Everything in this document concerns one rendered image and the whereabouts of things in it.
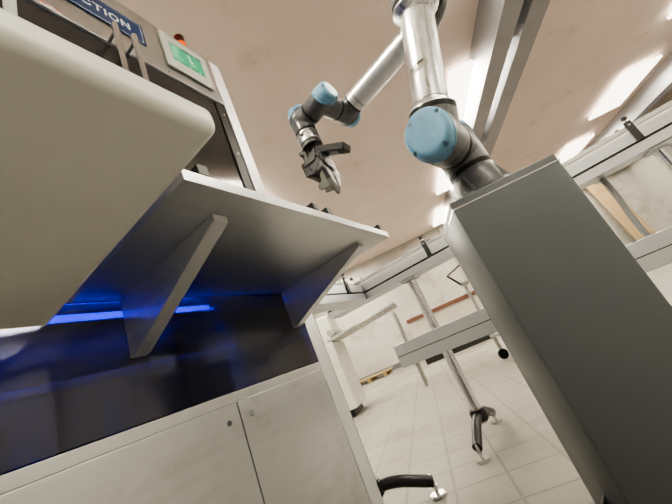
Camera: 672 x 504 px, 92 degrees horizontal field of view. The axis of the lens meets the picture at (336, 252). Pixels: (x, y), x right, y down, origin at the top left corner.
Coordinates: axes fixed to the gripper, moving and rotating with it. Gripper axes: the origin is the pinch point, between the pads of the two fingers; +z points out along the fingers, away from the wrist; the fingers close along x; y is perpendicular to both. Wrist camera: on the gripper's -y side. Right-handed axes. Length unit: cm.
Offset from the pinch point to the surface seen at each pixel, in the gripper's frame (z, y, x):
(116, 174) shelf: 27, -11, 71
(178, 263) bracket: 22, 14, 51
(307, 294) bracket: 24.4, 25.4, 0.6
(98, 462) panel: 48, 36, 58
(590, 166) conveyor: 16, -72, -82
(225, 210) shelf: 19, 0, 49
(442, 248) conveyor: 16, -4, -82
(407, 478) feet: 95, 41, -38
